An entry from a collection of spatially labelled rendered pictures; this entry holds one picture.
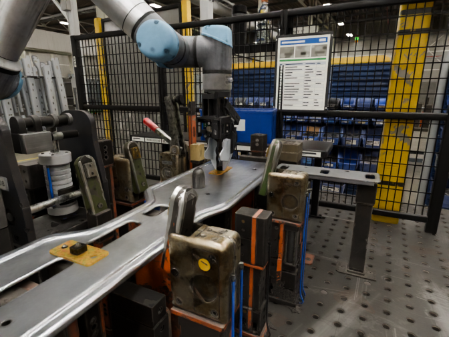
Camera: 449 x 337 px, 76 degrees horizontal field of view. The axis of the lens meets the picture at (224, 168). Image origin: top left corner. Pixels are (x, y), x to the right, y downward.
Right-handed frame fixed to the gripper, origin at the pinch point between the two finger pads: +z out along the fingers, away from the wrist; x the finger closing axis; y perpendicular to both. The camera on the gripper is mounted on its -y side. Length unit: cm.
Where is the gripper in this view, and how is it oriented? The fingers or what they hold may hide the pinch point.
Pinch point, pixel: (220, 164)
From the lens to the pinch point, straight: 81.5
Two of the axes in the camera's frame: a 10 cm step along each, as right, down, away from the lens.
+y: -4.3, 2.3, -8.7
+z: 0.0, 9.7, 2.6
